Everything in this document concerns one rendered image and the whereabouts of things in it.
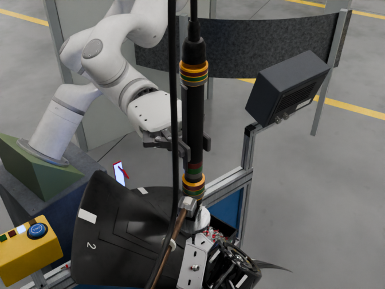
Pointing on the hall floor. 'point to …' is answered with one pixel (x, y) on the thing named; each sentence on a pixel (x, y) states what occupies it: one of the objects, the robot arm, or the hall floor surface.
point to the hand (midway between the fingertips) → (192, 144)
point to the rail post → (243, 213)
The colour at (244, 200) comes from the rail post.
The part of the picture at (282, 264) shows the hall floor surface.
